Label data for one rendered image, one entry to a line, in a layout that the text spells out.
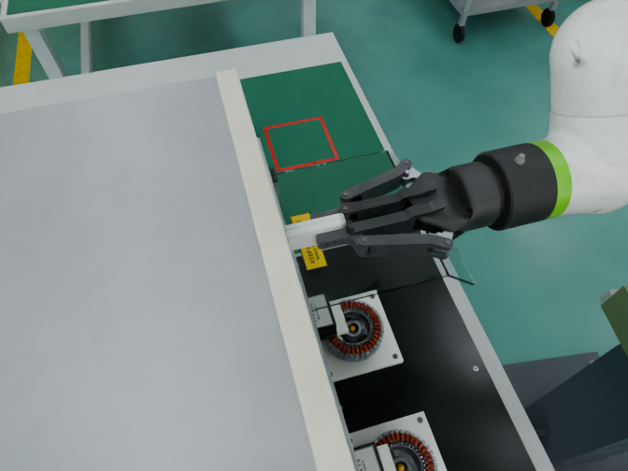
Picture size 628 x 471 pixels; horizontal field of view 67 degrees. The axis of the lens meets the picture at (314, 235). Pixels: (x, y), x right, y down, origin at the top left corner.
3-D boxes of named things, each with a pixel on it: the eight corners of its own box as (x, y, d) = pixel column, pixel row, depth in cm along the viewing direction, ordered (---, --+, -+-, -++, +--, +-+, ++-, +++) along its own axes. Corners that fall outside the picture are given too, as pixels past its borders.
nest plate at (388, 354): (375, 292, 96) (376, 290, 95) (403, 363, 88) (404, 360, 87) (303, 310, 94) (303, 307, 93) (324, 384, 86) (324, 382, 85)
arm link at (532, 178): (527, 120, 53) (574, 181, 48) (494, 187, 63) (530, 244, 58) (478, 130, 52) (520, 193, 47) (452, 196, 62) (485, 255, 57)
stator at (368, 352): (370, 300, 94) (372, 292, 90) (390, 353, 88) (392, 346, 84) (315, 314, 92) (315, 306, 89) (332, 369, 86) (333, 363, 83)
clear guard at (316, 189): (413, 167, 83) (419, 143, 78) (475, 285, 70) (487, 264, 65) (228, 207, 78) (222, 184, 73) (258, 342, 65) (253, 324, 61)
